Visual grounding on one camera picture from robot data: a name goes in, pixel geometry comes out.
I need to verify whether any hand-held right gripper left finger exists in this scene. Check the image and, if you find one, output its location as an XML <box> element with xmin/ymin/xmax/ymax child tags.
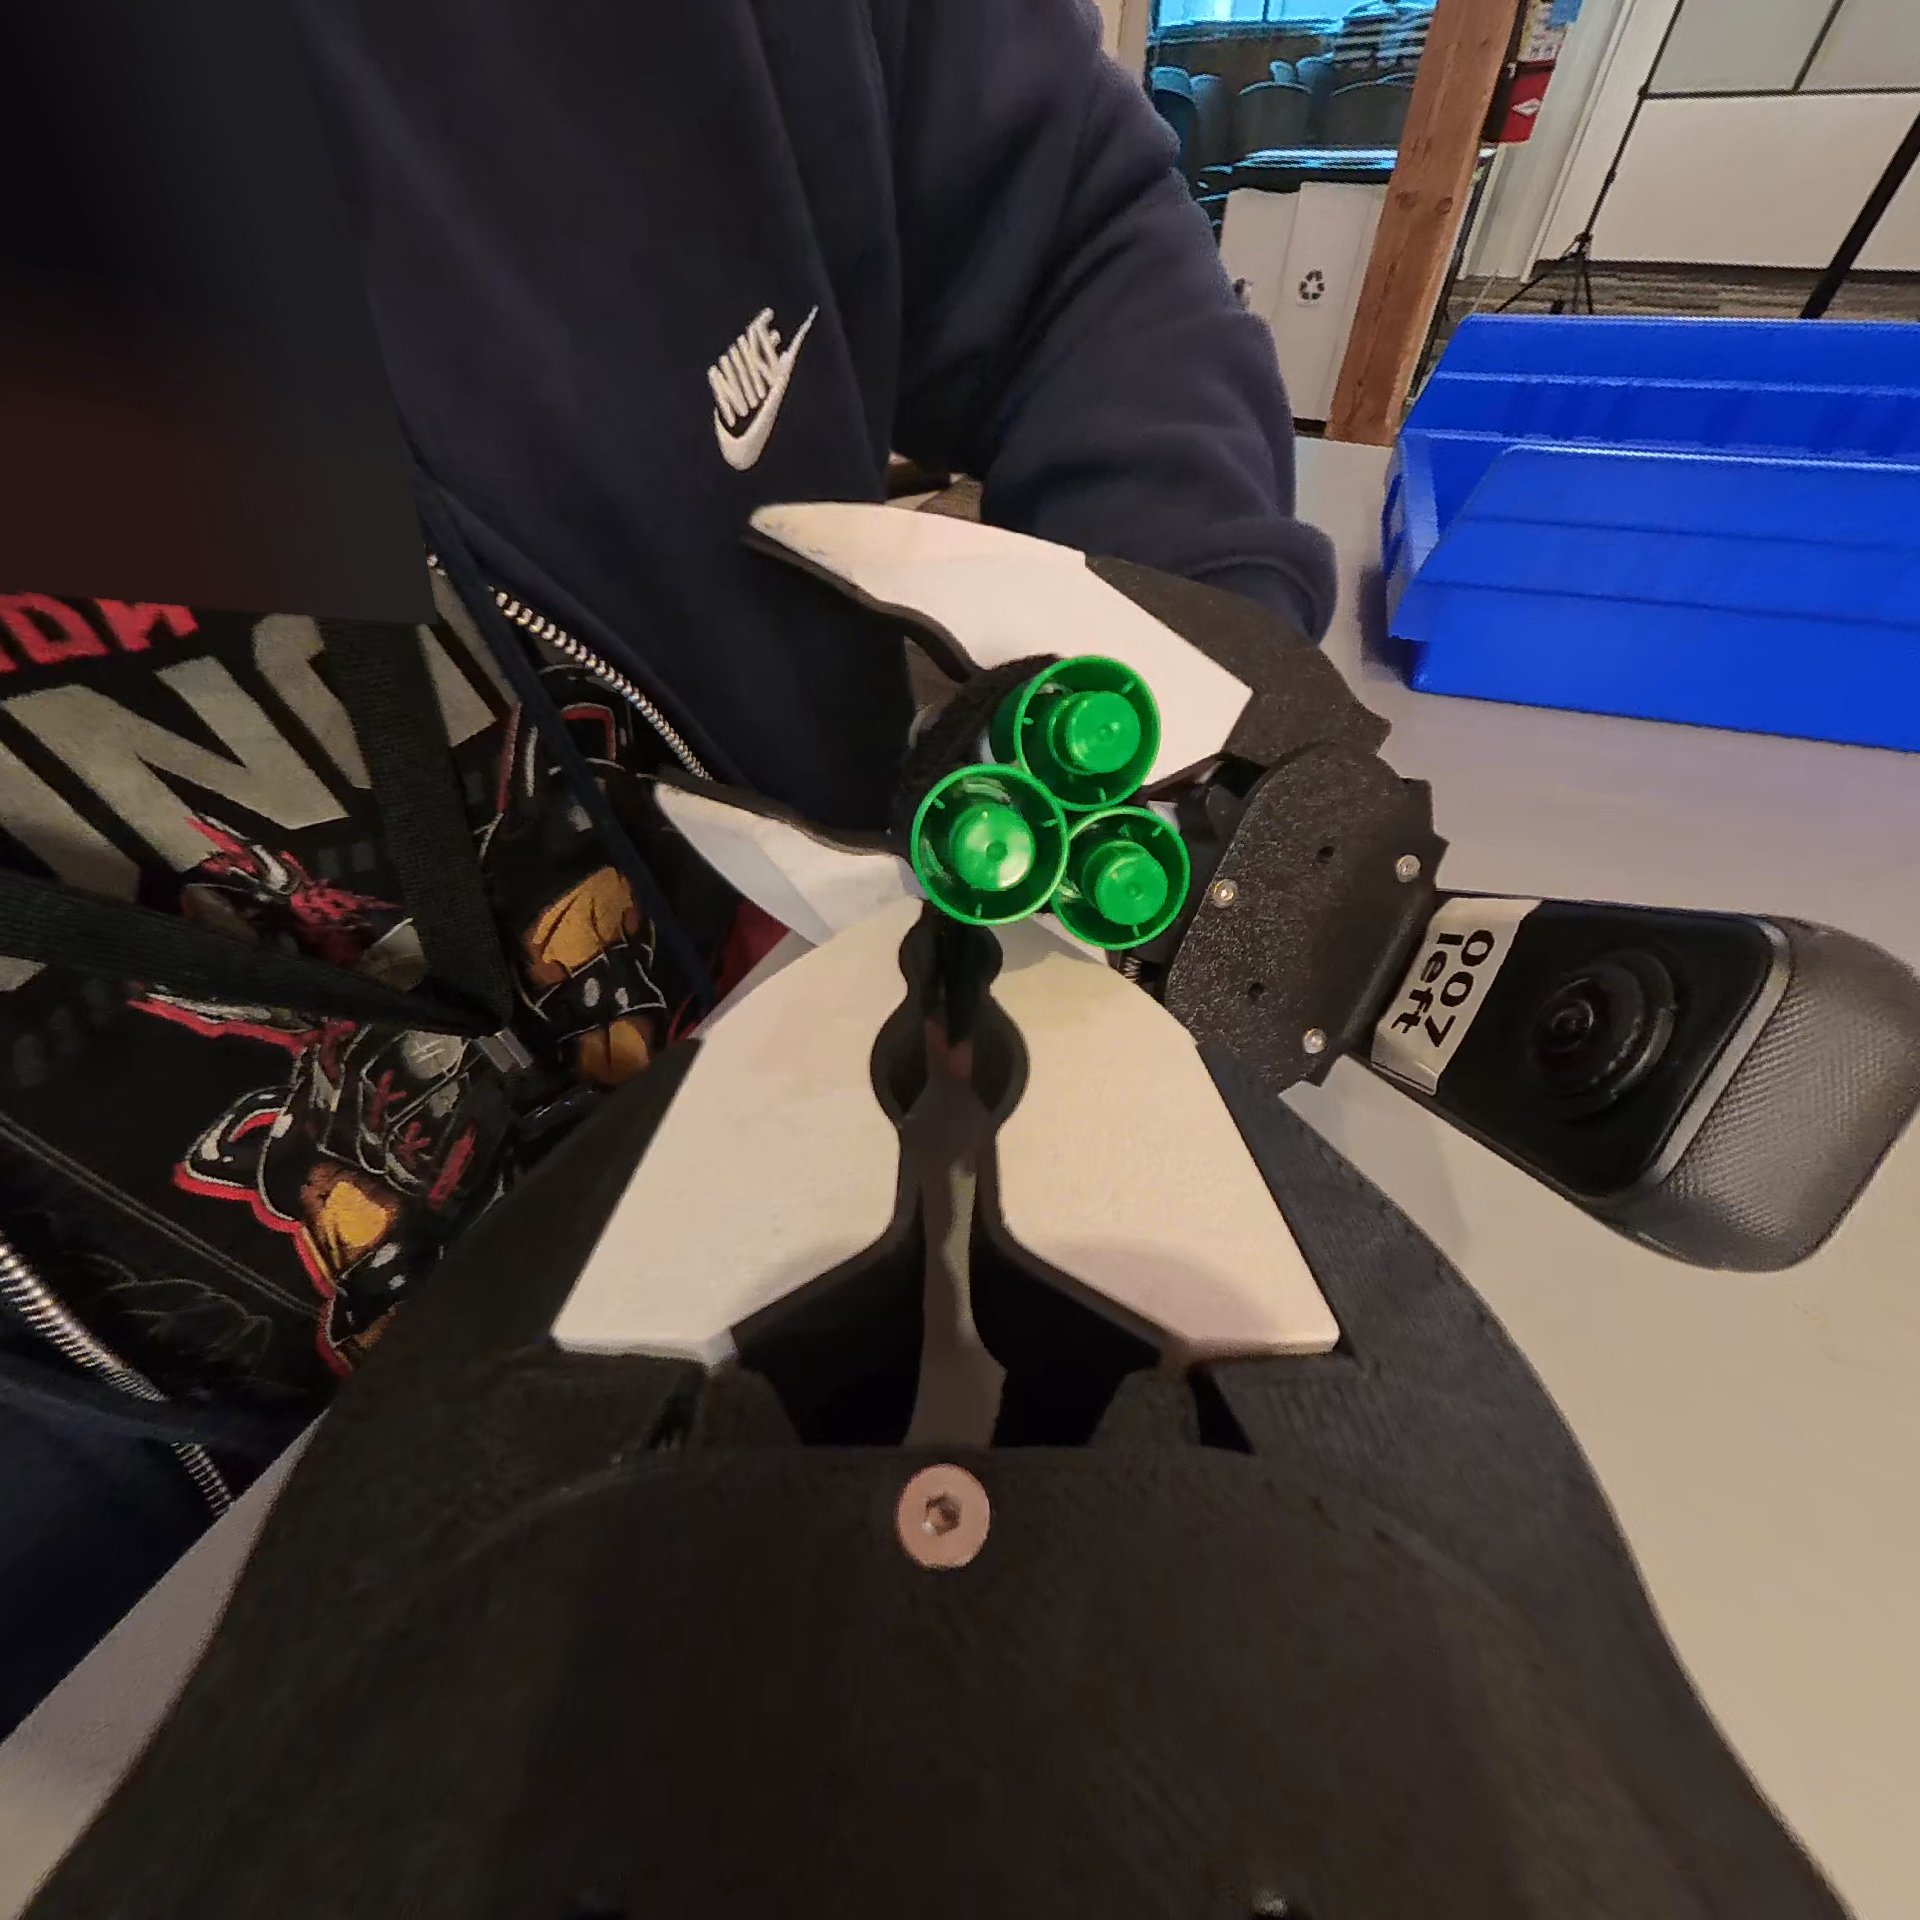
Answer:
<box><xmin>550</xmin><ymin>896</ymin><xmax>935</xmax><ymax>1369</ymax></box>

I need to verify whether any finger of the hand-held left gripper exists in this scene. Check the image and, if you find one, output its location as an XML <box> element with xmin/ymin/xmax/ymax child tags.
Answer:
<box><xmin>743</xmin><ymin>501</ymin><xmax>1255</xmax><ymax>787</ymax></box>
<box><xmin>654</xmin><ymin>779</ymin><xmax>935</xmax><ymax>950</ymax></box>

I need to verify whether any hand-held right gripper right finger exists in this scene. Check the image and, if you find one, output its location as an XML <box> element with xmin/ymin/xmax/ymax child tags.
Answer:
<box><xmin>959</xmin><ymin>919</ymin><xmax>1343</xmax><ymax>1365</ymax></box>

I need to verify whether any green marker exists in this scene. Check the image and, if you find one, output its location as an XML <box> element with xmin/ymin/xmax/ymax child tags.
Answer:
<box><xmin>1047</xmin><ymin>805</ymin><xmax>1194</xmax><ymax>950</ymax></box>
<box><xmin>985</xmin><ymin>655</ymin><xmax>1166</xmax><ymax>816</ymax></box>
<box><xmin>908</xmin><ymin>763</ymin><xmax>1072</xmax><ymax>928</ymax></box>

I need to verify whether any person's left forearm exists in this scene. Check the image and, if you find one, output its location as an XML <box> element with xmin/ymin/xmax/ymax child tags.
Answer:
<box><xmin>884</xmin><ymin>336</ymin><xmax>1342</xmax><ymax>645</ymax></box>

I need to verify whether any white recycling bin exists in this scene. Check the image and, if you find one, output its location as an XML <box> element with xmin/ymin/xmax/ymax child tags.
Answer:
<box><xmin>1218</xmin><ymin>177</ymin><xmax>1392</xmax><ymax>426</ymax></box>

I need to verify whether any blue plastic bin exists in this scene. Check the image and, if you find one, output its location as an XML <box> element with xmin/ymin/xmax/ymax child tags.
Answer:
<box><xmin>1409</xmin><ymin>313</ymin><xmax>1920</xmax><ymax>453</ymax></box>
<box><xmin>1379</xmin><ymin>426</ymin><xmax>1920</xmax><ymax>748</ymax></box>

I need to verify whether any row of dark chairs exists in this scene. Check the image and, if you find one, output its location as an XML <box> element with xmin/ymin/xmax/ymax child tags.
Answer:
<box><xmin>1145</xmin><ymin>43</ymin><xmax>1423</xmax><ymax>190</ymax></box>

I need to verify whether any person's black printed shirt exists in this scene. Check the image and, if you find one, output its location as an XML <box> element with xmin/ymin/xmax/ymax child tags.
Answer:
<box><xmin>0</xmin><ymin>592</ymin><xmax>798</xmax><ymax>1382</ymax></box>

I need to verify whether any person's navy zip hoodie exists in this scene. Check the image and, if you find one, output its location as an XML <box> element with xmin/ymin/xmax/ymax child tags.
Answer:
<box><xmin>0</xmin><ymin>0</ymin><xmax>1342</xmax><ymax>1562</ymax></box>

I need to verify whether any black tripod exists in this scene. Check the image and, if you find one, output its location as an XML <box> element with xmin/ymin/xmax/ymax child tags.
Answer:
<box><xmin>1496</xmin><ymin>90</ymin><xmax>1659</xmax><ymax>320</ymax></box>

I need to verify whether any white partition board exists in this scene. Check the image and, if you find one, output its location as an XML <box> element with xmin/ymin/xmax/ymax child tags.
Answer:
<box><xmin>1559</xmin><ymin>0</ymin><xmax>1920</xmax><ymax>283</ymax></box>

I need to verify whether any black lanyard strap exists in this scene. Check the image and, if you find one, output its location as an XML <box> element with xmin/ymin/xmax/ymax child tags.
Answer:
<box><xmin>0</xmin><ymin>615</ymin><xmax>527</xmax><ymax>1039</ymax></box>

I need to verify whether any wooden post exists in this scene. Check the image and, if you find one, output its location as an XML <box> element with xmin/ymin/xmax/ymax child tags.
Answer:
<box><xmin>1326</xmin><ymin>0</ymin><xmax>1525</xmax><ymax>450</ymax></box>

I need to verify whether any red and white wall sign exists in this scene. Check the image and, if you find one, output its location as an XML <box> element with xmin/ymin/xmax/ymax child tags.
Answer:
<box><xmin>1496</xmin><ymin>26</ymin><xmax>1561</xmax><ymax>150</ymax></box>

